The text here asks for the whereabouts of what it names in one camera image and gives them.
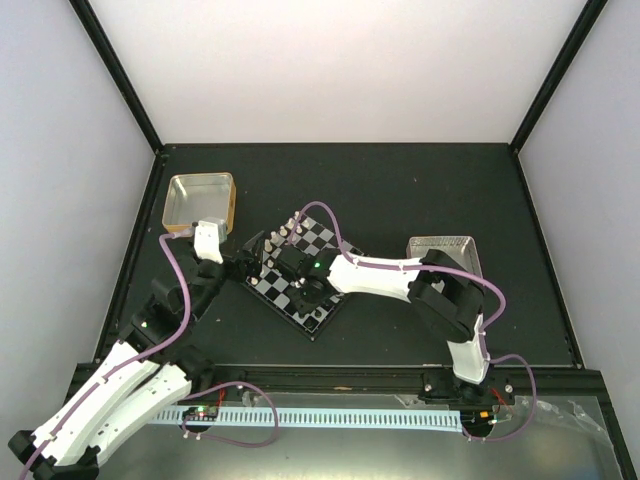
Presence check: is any gold metal tin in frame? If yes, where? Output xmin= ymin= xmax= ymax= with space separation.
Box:
xmin=162 ymin=172 xmax=236 ymax=233

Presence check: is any left black frame post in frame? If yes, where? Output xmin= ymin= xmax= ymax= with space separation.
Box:
xmin=69 ymin=0 xmax=164 ymax=154

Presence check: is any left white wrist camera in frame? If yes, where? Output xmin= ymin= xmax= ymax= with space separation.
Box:
xmin=193 ymin=217 xmax=227 ymax=264

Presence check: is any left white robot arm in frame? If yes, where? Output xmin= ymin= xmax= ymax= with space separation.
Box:
xmin=8 ymin=221 xmax=261 ymax=479

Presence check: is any pink metal tin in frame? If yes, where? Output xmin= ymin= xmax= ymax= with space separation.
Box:
xmin=406 ymin=235 xmax=483 ymax=277

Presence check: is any small green circuit board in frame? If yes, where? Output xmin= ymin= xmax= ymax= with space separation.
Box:
xmin=184 ymin=406 xmax=219 ymax=422

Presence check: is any black white chess board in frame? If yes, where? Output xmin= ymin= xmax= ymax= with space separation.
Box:
xmin=245 ymin=213 xmax=348 ymax=341

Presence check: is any light blue cable duct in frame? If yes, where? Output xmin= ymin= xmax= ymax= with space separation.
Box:
xmin=149 ymin=406 xmax=462 ymax=433

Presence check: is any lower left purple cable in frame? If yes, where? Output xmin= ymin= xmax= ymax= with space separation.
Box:
xmin=182 ymin=382 xmax=281 ymax=449

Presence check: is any black front rail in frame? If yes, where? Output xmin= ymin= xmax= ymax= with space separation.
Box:
xmin=182 ymin=364 xmax=466 ymax=398

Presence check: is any right small circuit board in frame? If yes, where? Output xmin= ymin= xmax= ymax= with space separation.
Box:
xmin=460 ymin=410 xmax=513 ymax=427

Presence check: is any black frame post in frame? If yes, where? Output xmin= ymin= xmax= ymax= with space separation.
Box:
xmin=69 ymin=0 xmax=164 ymax=154
xmin=509 ymin=0 xmax=608 ymax=154

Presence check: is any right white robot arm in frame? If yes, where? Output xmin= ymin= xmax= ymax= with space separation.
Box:
xmin=275 ymin=246 xmax=491 ymax=403

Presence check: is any right black frame post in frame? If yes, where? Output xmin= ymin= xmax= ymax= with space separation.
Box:
xmin=509 ymin=0 xmax=608 ymax=154

